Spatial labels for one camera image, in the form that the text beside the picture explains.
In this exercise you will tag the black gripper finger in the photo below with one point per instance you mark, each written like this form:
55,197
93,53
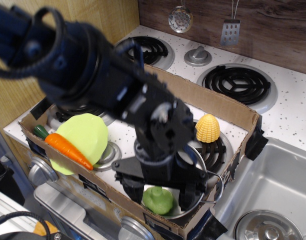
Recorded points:
189,194
134,188

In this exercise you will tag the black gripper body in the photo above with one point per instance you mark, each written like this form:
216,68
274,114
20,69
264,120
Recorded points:
182,169

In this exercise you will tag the stainless steel pot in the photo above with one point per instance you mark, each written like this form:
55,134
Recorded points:
176,212

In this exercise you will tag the light green toy broccoli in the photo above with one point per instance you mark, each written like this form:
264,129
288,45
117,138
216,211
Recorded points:
158,200

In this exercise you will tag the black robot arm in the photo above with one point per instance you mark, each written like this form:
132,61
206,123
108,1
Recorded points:
75,65

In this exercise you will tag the front silver stove knob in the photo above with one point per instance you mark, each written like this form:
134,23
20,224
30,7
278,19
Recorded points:
112,153

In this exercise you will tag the silver stove knob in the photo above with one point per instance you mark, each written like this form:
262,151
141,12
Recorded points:
112,153
197,57

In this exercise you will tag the lower silver oven knob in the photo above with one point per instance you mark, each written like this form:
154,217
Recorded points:
133,230

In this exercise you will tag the silver oven knob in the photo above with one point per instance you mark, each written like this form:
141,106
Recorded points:
133,230
41,172

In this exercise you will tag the front right black burner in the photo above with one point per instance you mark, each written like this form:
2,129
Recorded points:
216,156

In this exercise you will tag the yellow toy corn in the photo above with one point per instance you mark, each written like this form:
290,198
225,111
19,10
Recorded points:
208,129

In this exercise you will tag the light green plastic plate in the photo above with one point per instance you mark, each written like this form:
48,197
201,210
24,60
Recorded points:
91,142

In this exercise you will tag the silver sink drain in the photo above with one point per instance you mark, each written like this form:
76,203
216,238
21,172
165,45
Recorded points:
265,225

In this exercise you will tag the grey toy sink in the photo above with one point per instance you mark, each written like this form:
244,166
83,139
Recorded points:
274,181

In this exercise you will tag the brown cardboard fence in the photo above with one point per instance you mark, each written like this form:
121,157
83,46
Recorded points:
99,189

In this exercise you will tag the orange toy carrot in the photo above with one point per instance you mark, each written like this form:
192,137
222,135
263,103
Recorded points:
61,144

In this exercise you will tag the left silver oven knob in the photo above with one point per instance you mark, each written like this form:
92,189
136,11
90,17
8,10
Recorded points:
41,172

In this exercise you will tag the front left black burner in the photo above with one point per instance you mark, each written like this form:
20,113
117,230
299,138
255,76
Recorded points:
82,117

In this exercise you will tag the orange object bottom left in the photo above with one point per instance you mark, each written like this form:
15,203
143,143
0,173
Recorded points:
40,230

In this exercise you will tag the back silver stove knob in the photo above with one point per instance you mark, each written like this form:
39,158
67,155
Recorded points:
197,57

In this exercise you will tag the back right black burner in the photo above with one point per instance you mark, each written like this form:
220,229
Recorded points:
246,84

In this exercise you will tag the hanging silver strainer ladle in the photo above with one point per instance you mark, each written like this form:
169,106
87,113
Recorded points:
180,18

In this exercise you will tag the hanging silver slotted spatula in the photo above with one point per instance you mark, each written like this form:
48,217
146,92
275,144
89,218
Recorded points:
231,27

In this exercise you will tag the grey oven door handle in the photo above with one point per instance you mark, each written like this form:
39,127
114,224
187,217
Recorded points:
76,214

